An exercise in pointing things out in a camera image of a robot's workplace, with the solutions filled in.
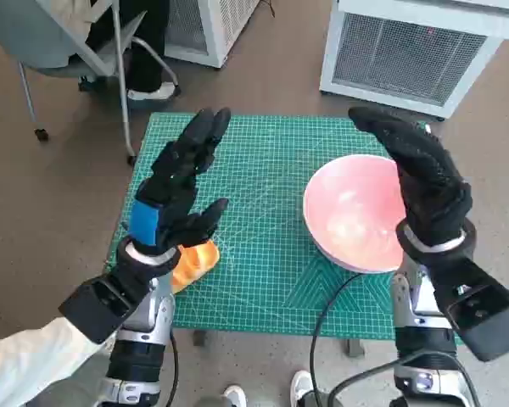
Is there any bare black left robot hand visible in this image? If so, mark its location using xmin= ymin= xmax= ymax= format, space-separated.
xmin=126 ymin=106 xmax=232 ymax=258

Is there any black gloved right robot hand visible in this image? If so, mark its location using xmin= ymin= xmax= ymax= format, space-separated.
xmin=348 ymin=105 xmax=474 ymax=248

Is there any pink bowl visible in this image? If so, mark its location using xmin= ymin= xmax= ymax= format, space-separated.
xmin=303 ymin=154 xmax=408 ymax=275

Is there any long striped toy bread loaf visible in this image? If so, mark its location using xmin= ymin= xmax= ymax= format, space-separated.
xmin=169 ymin=239 xmax=221 ymax=294

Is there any green cutting mat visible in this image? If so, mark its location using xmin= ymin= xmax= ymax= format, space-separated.
xmin=105 ymin=112 xmax=466 ymax=344

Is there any seated person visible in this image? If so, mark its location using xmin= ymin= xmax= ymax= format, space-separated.
xmin=84 ymin=0 xmax=177 ymax=103

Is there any large white mesh cabinet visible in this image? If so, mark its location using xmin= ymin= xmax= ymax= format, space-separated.
xmin=319 ymin=0 xmax=509 ymax=120

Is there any small white mesh cabinet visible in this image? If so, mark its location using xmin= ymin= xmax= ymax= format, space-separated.
xmin=163 ymin=0 xmax=262 ymax=69

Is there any grey office chair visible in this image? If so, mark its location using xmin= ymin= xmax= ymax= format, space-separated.
xmin=0 ymin=0 xmax=182 ymax=166

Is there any standing person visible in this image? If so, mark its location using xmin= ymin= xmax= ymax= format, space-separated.
xmin=194 ymin=370 xmax=343 ymax=407

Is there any pale fabric cover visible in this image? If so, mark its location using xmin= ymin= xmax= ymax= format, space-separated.
xmin=0 ymin=315 xmax=120 ymax=407

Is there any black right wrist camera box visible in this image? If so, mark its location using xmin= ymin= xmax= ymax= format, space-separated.
xmin=428 ymin=254 xmax=509 ymax=363

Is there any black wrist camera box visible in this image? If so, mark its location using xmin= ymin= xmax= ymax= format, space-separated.
xmin=58 ymin=273 xmax=152 ymax=345
xmin=428 ymin=254 xmax=509 ymax=363

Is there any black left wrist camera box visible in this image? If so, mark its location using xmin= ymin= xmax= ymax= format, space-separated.
xmin=58 ymin=273 xmax=152 ymax=345

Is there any looped black robot cable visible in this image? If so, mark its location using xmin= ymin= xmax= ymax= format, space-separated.
xmin=327 ymin=354 xmax=483 ymax=407

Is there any long black robot cable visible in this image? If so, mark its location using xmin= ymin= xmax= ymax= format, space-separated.
xmin=308 ymin=270 xmax=366 ymax=407

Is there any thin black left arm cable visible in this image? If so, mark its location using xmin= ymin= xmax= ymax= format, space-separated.
xmin=168 ymin=330 xmax=180 ymax=407

